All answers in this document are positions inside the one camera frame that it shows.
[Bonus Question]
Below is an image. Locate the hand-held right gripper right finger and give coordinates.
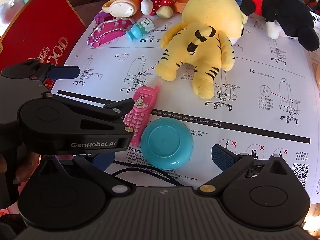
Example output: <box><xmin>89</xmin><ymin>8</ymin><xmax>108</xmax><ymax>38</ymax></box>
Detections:
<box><xmin>197</xmin><ymin>144</ymin><xmax>295</xmax><ymax>197</ymax></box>

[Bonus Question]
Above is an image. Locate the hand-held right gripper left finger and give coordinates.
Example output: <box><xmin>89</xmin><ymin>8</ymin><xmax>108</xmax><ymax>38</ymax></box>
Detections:
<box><xmin>35</xmin><ymin>152</ymin><xmax>132</xmax><ymax>196</ymax></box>

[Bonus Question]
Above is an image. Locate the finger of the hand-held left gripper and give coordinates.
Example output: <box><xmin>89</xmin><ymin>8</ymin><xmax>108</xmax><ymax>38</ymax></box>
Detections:
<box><xmin>44</xmin><ymin>92</ymin><xmax>137</xmax><ymax>141</ymax></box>
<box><xmin>1</xmin><ymin>59</ymin><xmax>81</xmax><ymax>82</ymax></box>

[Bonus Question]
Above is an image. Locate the pink toy phone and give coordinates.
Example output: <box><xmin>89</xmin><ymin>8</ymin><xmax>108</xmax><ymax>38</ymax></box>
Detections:
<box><xmin>122</xmin><ymin>81</ymin><xmax>162</xmax><ymax>145</ymax></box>

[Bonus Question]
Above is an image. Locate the teal plastic bowl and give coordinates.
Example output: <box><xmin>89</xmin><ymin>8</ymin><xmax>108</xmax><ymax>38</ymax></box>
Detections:
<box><xmin>140</xmin><ymin>118</ymin><xmax>194</xmax><ymax>170</ymax></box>

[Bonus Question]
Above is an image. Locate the yellow tiger plush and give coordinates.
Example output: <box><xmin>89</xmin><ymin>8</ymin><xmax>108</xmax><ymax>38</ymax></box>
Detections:
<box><xmin>156</xmin><ymin>0</ymin><xmax>249</xmax><ymax>100</ymax></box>

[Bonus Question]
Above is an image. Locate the person's left hand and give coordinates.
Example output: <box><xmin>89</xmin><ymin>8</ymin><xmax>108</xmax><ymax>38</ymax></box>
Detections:
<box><xmin>14</xmin><ymin>152</ymin><xmax>42</xmax><ymax>184</ymax></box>

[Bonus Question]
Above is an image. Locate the red cardboard box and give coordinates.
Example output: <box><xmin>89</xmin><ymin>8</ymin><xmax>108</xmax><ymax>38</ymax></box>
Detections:
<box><xmin>0</xmin><ymin>0</ymin><xmax>87</xmax><ymax>88</ymax></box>

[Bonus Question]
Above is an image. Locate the pink beaded toy shoe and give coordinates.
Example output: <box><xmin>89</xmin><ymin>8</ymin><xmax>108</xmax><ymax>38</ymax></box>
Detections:
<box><xmin>87</xmin><ymin>17</ymin><xmax>133</xmax><ymax>48</ymax></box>

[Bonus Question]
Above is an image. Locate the white printed instruction sheet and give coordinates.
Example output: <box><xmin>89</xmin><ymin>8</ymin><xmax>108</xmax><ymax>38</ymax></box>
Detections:
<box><xmin>50</xmin><ymin>0</ymin><xmax>320</xmax><ymax>202</ymax></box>

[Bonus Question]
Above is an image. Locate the purple toy piece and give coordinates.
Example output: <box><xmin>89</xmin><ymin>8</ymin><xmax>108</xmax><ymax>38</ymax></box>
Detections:
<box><xmin>94</xmin><ymin>12</ymin><xmax>112</xmax><ymax>23</ymax></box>

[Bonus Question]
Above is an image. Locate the dark red leather sofa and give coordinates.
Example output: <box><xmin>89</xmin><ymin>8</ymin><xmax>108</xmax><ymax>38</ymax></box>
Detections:
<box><xmin>56</xmin><ymin>0</ymin><xmax>118</xmax><ymax>28</ymax></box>

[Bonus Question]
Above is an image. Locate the teal toy bottle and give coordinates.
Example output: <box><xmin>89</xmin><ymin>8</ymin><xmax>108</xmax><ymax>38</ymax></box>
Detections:
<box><xmin>125</xmin><ymin>18</ymin><xmax>155</xmax><ymax>42</ymax></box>

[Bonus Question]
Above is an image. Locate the orange white toy hair dryer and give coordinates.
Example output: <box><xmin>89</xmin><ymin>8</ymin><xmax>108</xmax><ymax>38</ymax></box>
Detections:
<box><xmin>102</xmin><ymin>0</ymin><xmax>142</xmax><ymax>18</ymax></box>

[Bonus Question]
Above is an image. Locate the black mouse plush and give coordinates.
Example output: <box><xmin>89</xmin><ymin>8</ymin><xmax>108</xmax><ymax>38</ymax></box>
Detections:
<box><xmin>241</xmin><ymin>0</ymin><xmax>320</xmax><ymax>50</ymax></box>

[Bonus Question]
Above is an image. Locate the black cable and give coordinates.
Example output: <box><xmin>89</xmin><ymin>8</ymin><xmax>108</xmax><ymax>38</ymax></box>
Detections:
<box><xmin>107</xmin><ymin>167</ymin><xmax>185</xmax><ymax>188</ymax></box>

